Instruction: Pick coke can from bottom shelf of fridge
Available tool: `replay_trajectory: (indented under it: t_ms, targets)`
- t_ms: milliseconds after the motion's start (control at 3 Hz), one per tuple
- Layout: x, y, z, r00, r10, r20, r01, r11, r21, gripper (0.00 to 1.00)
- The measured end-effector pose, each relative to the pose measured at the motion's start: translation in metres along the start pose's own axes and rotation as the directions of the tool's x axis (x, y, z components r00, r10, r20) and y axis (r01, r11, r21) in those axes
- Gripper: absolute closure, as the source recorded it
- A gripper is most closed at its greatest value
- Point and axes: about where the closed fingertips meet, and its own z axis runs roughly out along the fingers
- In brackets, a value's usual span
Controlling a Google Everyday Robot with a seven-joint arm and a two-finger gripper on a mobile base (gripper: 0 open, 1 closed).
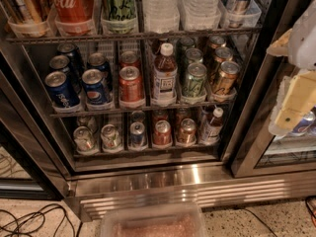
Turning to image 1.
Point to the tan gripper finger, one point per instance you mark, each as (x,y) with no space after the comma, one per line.
(280,46)
(296,98)

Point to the red coke can front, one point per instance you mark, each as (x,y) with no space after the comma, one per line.
(162,133)

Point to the red coke can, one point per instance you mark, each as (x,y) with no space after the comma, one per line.
(160,115)
(162,133)

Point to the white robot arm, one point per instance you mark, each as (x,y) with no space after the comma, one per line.
(301,51)

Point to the blue can behind door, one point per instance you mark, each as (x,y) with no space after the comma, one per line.
(304,124)

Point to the gold can front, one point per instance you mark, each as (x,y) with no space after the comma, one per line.
(225,77)

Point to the gold can middle row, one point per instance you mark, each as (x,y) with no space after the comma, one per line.
(220,55)

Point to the fridge glass door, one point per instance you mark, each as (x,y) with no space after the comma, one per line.
(250,138)

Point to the green can middle row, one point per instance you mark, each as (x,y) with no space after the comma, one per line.
(193,55)

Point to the green can front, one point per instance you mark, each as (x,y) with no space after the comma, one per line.
(194,80)

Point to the tea bottle bottom shelf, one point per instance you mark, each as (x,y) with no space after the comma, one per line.
(211,127)

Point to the orange soda can bottom shelf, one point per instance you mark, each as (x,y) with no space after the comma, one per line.
(187,131)

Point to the red coke can behind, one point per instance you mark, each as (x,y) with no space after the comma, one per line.
(160,115)

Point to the rear red can middle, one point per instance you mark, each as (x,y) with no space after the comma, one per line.
(130,58)

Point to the red can middle shelf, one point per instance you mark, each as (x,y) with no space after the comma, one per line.
(130,84)

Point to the blue can bottom shelf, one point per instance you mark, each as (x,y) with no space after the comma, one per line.
(137,134)

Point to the rear right pepsi can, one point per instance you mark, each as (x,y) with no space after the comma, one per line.
(98,60)

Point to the pepsi can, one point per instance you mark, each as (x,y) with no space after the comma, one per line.
(95,86)
(61,90)
(98,60)
(62,63)

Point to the front right pepsi can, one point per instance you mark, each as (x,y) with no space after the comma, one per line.
(95,86)

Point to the silver can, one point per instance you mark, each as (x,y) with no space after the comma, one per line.
(84,138)
(110,137)

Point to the large coca cola can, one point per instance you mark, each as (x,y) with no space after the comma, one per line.
(73,15)

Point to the silver can bottom left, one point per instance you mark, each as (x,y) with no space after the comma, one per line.
(84,138)

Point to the rear left pepsi can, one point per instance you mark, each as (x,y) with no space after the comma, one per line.
(62,63)

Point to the front left pepsi can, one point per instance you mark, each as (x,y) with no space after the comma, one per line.
(61,90)

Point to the gold can top shelf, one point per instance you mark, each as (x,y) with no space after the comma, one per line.
(28,17)

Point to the clear water bottle right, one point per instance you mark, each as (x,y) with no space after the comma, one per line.
(199,14)

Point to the clear water bottle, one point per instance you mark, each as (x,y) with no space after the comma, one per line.
(199,14)
(161,16)

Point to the tea bottle white cap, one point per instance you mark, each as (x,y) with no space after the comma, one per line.
(164,73)

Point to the clear water bottle left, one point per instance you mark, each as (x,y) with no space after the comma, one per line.
(161,16)

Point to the clear plastic bin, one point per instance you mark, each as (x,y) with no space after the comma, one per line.
(183,219)

